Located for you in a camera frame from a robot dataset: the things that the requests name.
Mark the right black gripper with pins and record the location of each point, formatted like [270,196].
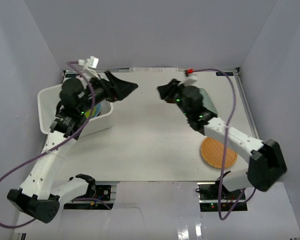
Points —
[168,91]

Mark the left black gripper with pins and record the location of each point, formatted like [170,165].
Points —
[111,86]

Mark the blue round plate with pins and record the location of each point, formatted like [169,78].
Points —
[96,110]

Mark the pale green oblong dish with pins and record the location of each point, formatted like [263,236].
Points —
[207,101]

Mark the white plastic bin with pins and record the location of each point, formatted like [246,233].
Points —
[47,100]

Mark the orange woven round plate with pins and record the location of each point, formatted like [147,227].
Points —
[212,153]

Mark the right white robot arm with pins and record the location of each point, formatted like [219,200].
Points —
[266,163]

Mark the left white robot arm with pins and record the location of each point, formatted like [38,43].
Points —
[36,197]

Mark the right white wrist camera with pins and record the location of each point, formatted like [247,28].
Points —
[190,79]

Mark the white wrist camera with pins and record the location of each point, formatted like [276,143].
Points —
[89,66]
[190,79]

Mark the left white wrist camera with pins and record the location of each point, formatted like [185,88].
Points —
[89,66]

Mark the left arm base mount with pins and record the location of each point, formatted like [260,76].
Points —
[103,199]

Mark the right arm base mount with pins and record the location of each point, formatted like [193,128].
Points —
[208,199]

